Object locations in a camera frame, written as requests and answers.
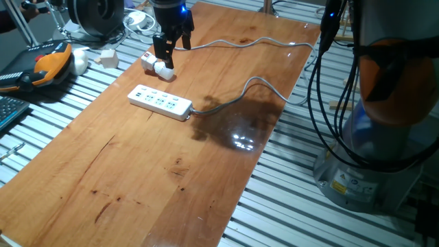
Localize silver pen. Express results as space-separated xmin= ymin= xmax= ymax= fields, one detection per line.
xmin=0 ymin=142 xmax=26 ymax=162

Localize black filament spool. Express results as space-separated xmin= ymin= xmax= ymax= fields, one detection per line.
xmin=67 ymin=0 xmax=125 ymax=38

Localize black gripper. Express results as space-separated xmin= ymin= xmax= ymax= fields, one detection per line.
xmin=150 ymin=0 xmax=195 ymax=70

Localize white round socket device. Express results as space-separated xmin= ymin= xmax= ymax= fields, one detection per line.
xmin=123 ymin=10 xmax=156 ymax=32

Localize grey power strip cable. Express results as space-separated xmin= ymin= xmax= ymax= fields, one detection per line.
xmin=173 ymin=36 xmax=318 ymax=116

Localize black keyboard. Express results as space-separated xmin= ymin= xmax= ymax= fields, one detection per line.
xmin=0 ymin=95 xmax=31 ymax=131

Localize black connector with blue light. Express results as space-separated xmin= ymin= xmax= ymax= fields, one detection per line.
xmin=320 ymin=0 xmax=344 ymax=56

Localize thin metal stand rod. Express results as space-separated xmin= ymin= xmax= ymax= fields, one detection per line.
xmin=44 ymin=0 xmax=71 ymax=38

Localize orange black teach pendant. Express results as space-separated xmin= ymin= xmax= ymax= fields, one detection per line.
xmin=0 ymin=40 xmax=73 ymax=93

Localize white rounded object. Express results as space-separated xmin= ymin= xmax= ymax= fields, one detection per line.
xmin=70 ymin=48 xmax=89 ymax=76

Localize small white box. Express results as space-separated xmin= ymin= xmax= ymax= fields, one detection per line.
xmin=94 ymin=49 xmax=119 ymax=69

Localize tan upright frame pole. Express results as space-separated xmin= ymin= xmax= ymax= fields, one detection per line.
xmin=257 ymin=0 xmax=279 ymax=16

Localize person's hand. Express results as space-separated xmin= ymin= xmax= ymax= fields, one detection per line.
xmin=19 ymin=1 xmax=46 ymax=21

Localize grey aluminium frame strut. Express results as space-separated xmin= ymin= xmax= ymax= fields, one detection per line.
xmin=3 ymin=0 xmax=38 ymax=47

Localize white power strip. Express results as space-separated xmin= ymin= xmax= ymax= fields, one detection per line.
xmin=127 ymin=84 xmax=193 ymax=121

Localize brown wooden board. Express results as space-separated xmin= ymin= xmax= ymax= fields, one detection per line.
xmin=0 ymin=1 xmax=322 ymax=247

